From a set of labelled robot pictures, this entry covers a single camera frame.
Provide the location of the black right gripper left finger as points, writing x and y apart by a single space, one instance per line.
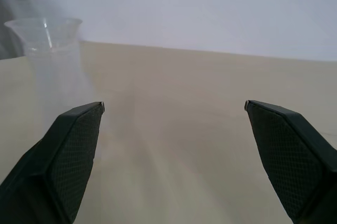
60 160

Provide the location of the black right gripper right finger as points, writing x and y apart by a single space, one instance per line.
289 155

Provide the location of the clear plastic beaker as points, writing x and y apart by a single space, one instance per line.
54 66

